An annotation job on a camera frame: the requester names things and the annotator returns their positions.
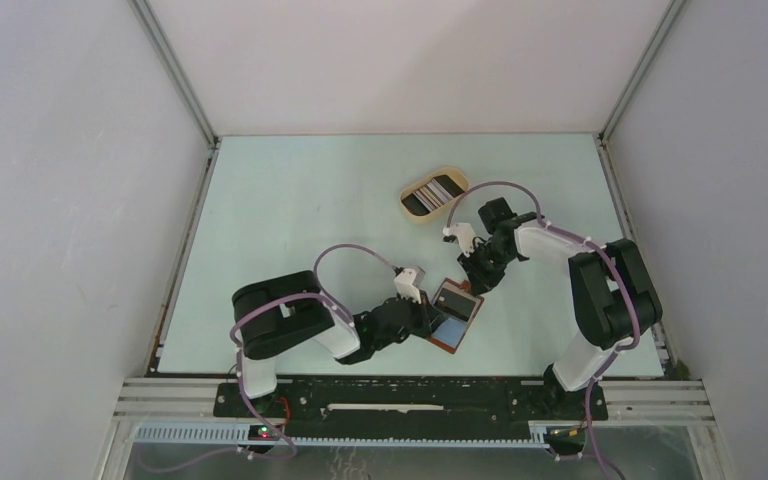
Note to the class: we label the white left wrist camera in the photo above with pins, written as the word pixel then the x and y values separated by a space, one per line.
pixel 407 283

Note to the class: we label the white cable duct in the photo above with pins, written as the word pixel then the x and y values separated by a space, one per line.
pixel 250 434

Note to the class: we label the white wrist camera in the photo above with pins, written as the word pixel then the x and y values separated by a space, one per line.
pixel 463 234
pixel 407 283

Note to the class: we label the brown leather card holder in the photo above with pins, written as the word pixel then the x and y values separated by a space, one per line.
pixel 452 331

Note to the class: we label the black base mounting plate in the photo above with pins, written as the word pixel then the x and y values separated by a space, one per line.
pixel 499 407

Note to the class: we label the aluminium frame rail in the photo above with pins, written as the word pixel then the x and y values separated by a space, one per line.
pixel 629 402

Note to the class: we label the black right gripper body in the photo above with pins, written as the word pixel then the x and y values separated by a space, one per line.
pixel 486 256

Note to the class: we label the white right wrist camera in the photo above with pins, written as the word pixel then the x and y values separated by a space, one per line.
pixel 463 234

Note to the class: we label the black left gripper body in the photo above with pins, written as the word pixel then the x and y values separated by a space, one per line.
pixel 417 324

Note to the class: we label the beige oval tray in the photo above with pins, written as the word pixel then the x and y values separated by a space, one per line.
pixel 453 170

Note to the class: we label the black credit card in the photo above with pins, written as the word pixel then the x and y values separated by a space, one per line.
pixel 457 303

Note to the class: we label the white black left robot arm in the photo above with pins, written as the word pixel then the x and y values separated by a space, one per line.
pixel 276 315

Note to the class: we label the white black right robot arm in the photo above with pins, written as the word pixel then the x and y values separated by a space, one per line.
pixel 614 298

